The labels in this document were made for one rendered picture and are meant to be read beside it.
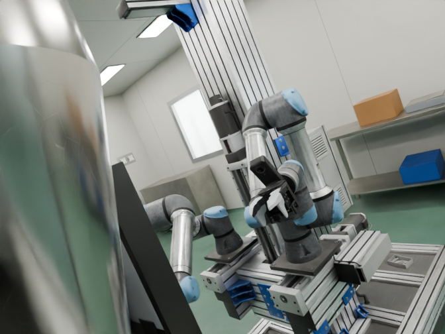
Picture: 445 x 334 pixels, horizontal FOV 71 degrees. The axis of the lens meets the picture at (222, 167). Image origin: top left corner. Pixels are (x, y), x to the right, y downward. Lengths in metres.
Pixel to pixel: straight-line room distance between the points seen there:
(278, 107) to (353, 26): 2.75
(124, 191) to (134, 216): 0.04
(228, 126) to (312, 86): 2.68
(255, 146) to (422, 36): 2.80
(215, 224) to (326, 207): 0.63
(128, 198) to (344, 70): 3.52
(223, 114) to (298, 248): 0.66
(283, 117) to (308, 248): 0.52
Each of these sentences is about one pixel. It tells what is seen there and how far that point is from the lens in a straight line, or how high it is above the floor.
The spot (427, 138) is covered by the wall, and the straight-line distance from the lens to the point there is 3.84.
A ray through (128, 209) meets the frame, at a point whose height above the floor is 1.37.
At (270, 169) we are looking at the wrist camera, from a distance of 0.77.
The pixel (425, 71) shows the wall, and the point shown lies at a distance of 3.71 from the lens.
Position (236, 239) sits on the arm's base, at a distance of 1.66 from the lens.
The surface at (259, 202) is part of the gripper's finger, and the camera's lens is 0.73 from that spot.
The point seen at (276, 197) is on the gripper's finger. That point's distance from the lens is 0.69.
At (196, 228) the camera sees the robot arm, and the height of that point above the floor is 1.01.
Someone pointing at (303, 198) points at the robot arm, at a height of 1.14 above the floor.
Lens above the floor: 1.43
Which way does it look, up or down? 7 degrees down
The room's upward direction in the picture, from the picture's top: 23 degrees counter-clockwise
